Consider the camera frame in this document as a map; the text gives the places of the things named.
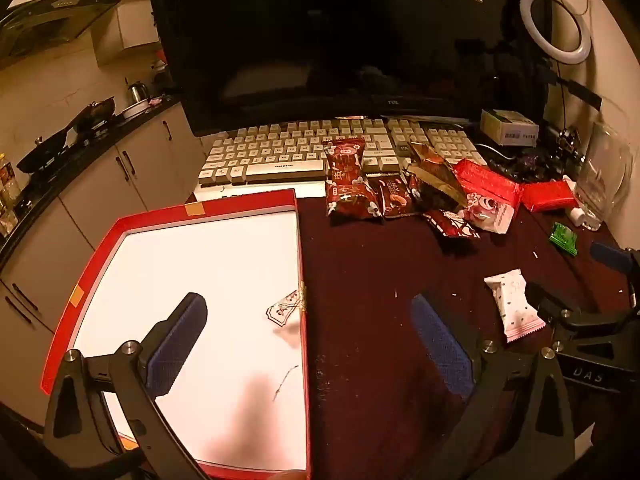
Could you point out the white dish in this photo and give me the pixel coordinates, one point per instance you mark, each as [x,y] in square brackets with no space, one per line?
[134,109]

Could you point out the glass condiment bottle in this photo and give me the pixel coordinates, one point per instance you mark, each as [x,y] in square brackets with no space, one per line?
[7,180]

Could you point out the red and pink snack packet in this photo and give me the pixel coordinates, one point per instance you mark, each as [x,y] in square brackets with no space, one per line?
[487,185]

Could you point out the white base cabinets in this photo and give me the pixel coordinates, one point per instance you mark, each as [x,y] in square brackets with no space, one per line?
[100,195]

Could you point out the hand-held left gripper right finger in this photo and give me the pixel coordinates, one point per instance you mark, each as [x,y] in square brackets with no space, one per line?
[442,345]

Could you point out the red shallow box lid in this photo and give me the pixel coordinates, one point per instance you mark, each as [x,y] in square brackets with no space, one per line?
[200,260]

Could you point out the brown gold snack packet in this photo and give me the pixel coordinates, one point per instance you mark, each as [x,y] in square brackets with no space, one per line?
[435,180]

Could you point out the steel kettle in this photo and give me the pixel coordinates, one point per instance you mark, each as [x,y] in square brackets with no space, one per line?
[137,92]

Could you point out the small cardboard box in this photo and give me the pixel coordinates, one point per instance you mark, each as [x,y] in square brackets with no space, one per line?
[505,125]

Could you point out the white flat board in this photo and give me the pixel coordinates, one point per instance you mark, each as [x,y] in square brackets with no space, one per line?
[260,191]

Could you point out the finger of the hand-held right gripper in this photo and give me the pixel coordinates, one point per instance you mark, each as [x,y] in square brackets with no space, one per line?
[610,256]
[545,302]

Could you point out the range hood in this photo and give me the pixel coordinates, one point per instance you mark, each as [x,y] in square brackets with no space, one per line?
[50,20]

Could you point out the white keyboard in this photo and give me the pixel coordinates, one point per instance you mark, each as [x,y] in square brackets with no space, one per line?
[280,145]

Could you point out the flat plain red packet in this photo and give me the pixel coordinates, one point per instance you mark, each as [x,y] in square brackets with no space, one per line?
[547,195]

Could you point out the black wok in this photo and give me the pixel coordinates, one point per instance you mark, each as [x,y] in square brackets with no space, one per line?
[94,114]

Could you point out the small red white snack packet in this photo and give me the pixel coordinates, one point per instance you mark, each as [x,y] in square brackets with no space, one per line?
[452,222]

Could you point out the small green wrapper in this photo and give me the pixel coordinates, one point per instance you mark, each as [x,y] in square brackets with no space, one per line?
[563,237]

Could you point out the clear glass mug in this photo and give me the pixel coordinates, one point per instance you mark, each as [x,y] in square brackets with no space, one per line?
[600,175]

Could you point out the dark red tablecloth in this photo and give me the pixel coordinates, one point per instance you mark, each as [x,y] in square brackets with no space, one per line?
[370,270]

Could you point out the dark red snack packet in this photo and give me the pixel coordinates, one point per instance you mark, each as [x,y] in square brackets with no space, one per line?
[395,197]

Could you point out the black monitor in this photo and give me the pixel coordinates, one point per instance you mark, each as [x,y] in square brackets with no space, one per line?
[325,35]

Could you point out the black frying pan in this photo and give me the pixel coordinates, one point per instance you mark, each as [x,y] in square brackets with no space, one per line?
[42,147]

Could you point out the pale pink snack packet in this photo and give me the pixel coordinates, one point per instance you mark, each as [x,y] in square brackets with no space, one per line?
[512,305]

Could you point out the metal kitchen appliance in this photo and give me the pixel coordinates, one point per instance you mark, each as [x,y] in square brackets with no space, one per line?
[162,80]

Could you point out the black kitchen counter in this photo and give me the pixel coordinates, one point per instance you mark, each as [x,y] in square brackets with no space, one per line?
[100,146]

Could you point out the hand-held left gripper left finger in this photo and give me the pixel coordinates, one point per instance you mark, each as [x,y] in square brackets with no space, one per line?
[177,345]

